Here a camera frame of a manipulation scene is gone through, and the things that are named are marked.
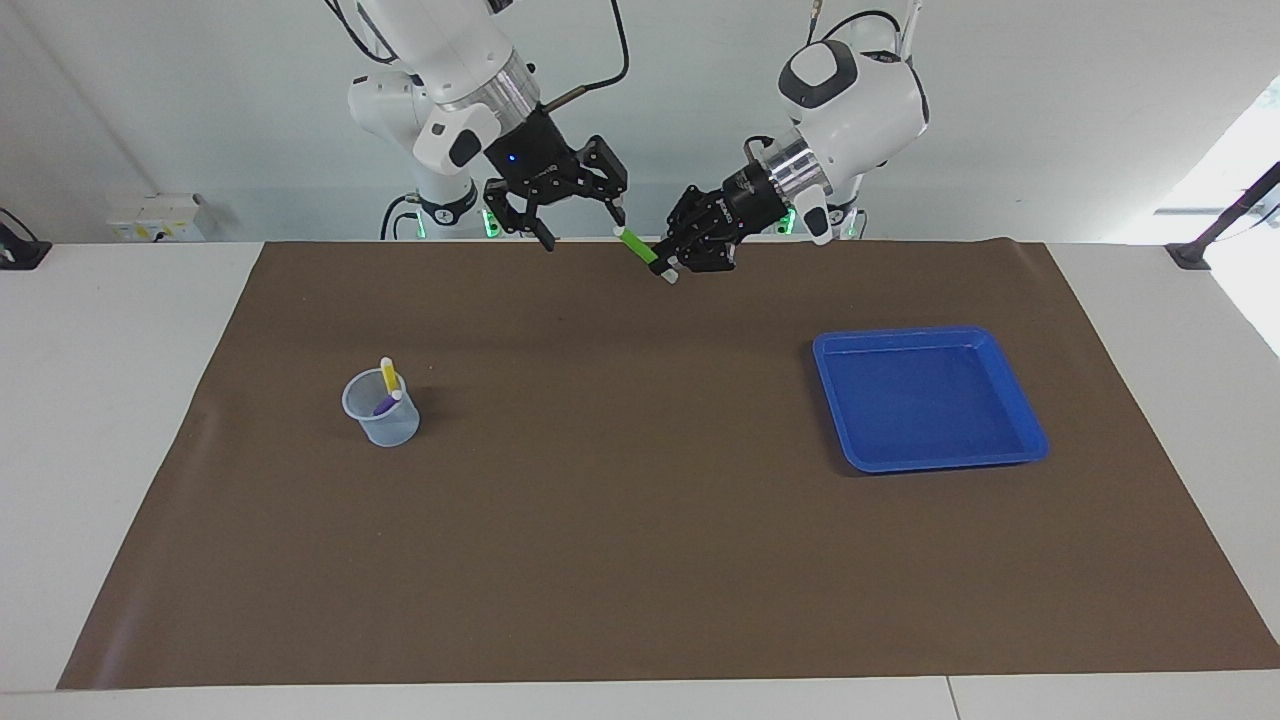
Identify green marker pen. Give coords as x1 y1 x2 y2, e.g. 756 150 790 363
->
615 225 681 286

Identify translucent plastic cup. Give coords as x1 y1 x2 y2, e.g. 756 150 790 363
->
341 368 421 448

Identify brown table mat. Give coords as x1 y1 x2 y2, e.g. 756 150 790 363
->
57 240 1280 691

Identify blue plastic tray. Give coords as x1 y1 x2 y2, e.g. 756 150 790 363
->
812 326 1051 474

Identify black angled stand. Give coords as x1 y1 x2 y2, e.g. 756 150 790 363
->
1165 160 1280 271

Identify black table clamp device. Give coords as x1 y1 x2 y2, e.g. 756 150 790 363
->
0 207 53 271

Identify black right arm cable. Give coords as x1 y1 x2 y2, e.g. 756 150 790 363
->
545 0 631 111

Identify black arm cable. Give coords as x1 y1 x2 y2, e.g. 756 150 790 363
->
545 0 631 111
805 0 921 46

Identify black right base cables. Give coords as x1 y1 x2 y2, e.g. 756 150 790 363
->
380 190 426 242

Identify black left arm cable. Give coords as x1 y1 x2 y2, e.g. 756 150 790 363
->
805 0 921 46

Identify white wall socket box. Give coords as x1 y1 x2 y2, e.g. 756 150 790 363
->
107 193 206 243

